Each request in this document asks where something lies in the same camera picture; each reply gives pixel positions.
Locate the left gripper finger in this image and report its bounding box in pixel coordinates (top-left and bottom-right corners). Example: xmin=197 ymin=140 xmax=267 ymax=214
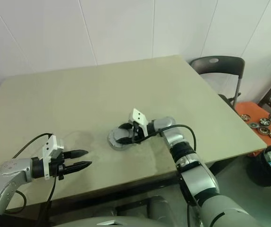
xmin=63 ymin=149 xmax=89 ymax=159
xmin=64 ymin=161 xmax=93 ymax=175

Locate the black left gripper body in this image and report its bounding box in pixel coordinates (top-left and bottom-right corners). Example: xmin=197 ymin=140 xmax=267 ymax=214
xmin=48 ymin=151 xmax=67 ymax=181

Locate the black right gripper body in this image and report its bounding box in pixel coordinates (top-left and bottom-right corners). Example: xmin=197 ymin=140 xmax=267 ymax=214
xmin=131 ymin=122 xmax=148 ymax=144

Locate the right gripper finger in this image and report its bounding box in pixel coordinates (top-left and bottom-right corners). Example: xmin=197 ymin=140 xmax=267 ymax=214
xmin=117 ymin=122 xmax=134 ymax=130
xmin=117 ymin=137 xmax=139 ymax=145

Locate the grey round disc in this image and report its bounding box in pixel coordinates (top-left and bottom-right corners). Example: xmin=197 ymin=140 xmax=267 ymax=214
xmin=107 ymin=126 xmax=136 ymax=145

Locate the grey robot torso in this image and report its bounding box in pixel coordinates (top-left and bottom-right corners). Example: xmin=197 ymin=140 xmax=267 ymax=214
xmin=64 ymin=195 xmax=197 ymax=227

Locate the black folding chair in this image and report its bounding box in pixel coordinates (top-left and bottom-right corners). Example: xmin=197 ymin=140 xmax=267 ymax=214
xmin=189 ymin=55 xmax=246 ymax=107

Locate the black trash bin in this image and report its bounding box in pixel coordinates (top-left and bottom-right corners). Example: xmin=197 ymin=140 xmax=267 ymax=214
xmin=248 ymin=145 xmax=271 ymax=188

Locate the black-rimmed spare rotor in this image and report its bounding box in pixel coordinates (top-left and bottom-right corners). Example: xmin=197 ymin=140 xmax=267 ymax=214
xmin=258 ymin=117 xmax=271 ymax=127

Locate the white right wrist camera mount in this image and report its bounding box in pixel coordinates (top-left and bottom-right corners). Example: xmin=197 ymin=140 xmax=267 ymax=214
xmin=128 ymin=108 xmax=149 ymax=138

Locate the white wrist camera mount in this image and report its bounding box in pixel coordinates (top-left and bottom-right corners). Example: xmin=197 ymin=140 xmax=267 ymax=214
xmin=41 ymin=134 xmax=58 ymax=181
xmin=128 ymin=108 xmax=149 ymax=138

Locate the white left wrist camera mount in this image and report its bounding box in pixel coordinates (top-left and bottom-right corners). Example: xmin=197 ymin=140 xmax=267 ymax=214
xmin=41 ymin=134 xmax=58 ymax=181

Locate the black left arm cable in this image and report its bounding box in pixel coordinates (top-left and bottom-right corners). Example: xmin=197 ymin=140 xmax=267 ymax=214
xmin=11 ymin=132 xmax=57 ymax=224

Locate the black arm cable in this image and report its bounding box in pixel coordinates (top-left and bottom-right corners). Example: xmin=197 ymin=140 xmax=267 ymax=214
xmin=11 ymin=132 xmax=57 ymax=224
xmin=132 ymin=121 xmax=196 ymax=155

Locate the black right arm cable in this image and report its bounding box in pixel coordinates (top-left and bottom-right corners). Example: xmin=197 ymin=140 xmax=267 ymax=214
xmin=132 ymin=121 xmax=196 ymax=155

